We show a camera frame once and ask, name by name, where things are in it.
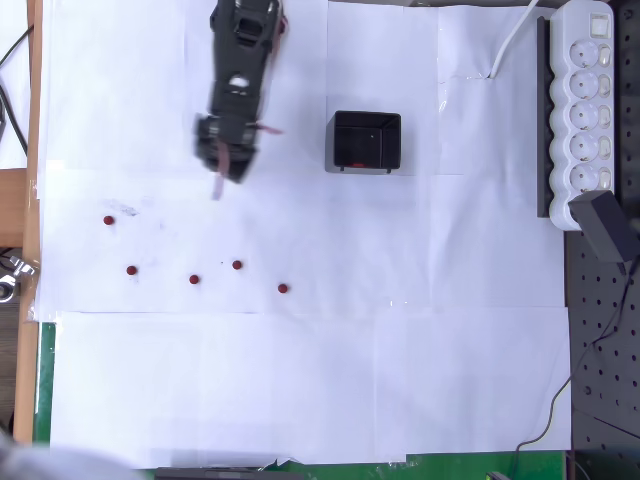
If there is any black open box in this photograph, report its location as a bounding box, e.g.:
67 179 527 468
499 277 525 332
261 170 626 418
324 110 403 175

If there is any white paper covering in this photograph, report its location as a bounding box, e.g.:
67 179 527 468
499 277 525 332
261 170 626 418
33 0 575 471

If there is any metal clamp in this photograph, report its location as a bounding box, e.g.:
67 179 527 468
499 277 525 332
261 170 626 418
0 253 40 304

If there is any dark ribbed panel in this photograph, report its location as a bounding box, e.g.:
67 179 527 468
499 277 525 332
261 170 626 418
0 294 25 431

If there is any black flat device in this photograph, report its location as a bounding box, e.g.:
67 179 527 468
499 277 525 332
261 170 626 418
154 466 305 480

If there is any white power strip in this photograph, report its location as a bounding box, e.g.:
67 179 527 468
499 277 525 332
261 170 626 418
548 0 615 231

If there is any grey blurred object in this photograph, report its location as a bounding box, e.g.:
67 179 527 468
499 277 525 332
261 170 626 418
0 429 134 480

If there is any black power adapter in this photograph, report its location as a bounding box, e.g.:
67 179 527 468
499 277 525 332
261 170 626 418
568 189 635 265

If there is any black pegboard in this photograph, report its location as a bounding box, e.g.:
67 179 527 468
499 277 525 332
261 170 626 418
563 0 640 480

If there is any white power cable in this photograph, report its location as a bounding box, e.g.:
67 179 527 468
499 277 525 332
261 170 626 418
488 0 544 80

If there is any thin black cable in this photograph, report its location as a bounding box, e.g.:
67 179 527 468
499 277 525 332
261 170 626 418
509 262 639 480

